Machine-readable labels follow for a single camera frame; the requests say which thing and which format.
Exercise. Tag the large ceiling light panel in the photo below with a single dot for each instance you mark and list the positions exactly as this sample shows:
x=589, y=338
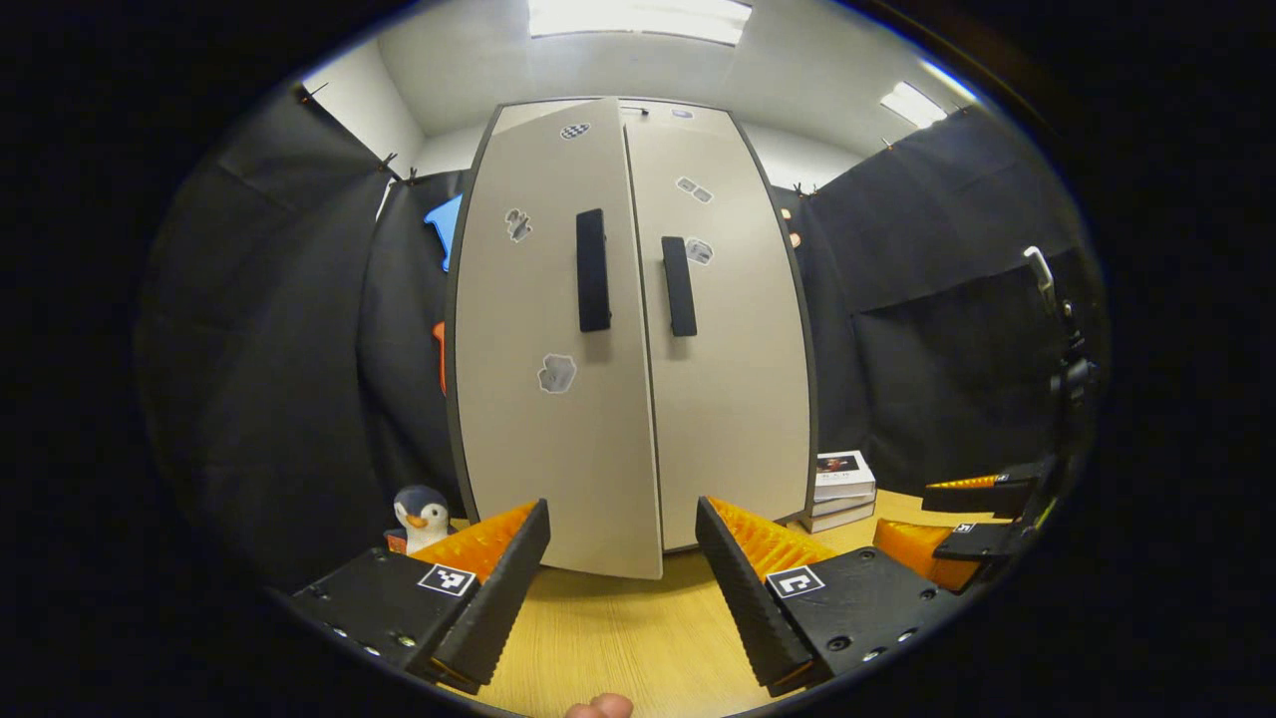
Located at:
x=638, y=20

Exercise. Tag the white shoe cabinet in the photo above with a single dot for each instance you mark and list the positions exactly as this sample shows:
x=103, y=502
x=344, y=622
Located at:
x=663, y=110

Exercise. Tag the white shoe cabinet door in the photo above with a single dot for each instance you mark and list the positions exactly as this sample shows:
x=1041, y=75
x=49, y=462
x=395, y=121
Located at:
x=538, y=449
x=738, y=399

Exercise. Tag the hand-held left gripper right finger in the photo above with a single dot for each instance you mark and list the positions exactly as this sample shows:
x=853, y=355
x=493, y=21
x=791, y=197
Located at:
x=746, y=598

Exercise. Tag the white book with dark picture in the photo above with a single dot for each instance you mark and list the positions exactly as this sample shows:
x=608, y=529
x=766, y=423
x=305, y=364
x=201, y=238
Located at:
x=845, y=479

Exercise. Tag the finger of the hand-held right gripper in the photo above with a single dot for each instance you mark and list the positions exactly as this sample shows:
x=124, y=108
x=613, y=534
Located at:
x=982, y=497
x=982, y=541

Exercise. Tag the small ceiling light panel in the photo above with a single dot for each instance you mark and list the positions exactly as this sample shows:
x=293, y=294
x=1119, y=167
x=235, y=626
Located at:
x=912, y=105

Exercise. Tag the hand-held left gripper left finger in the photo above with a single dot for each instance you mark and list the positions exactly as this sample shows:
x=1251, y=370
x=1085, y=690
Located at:
x=503, y=598

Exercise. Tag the blue white penguin toy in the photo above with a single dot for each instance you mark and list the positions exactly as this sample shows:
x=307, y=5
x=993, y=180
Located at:
x=424, y=517

